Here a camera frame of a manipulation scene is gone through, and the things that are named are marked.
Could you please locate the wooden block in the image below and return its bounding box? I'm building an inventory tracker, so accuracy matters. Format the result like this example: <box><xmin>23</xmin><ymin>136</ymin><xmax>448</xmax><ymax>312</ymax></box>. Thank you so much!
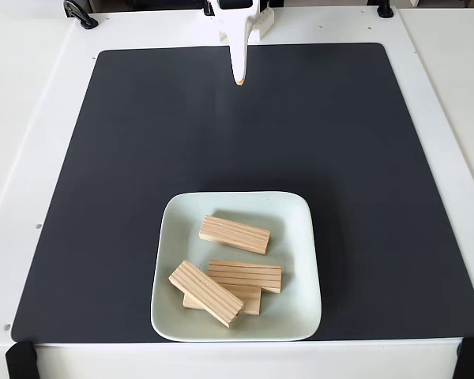
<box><xmin>182</xmin><ymin>283</ymin><xmax>262</xmax><ymax>317</ymax></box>
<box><xmin>198</xmin><ymin>214</ymin><xmax>272</xmax><ymax>256</ymax></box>
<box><xmin>207</xmin><ymin>257</ymin><xmax>284</xmax><ymax>295</ymax></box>
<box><xmin>168</xmin><ymin>259</ymin><xmax>245</xmax><ymax>329</ymax></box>

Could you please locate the pale green square plate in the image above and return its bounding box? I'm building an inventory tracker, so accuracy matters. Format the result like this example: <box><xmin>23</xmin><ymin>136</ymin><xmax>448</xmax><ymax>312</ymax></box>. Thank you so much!
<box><xmin>149</xmin><ymin>191</ymin><xmax>323</xmax><ymax>343</ymax></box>

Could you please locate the black rubber mat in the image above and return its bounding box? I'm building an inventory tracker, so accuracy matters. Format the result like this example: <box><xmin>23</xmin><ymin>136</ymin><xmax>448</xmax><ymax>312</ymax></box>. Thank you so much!
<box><xmin>10</xmin><ymin>42</ymin><xmax>474</xmax><ymax>343</ymax></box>

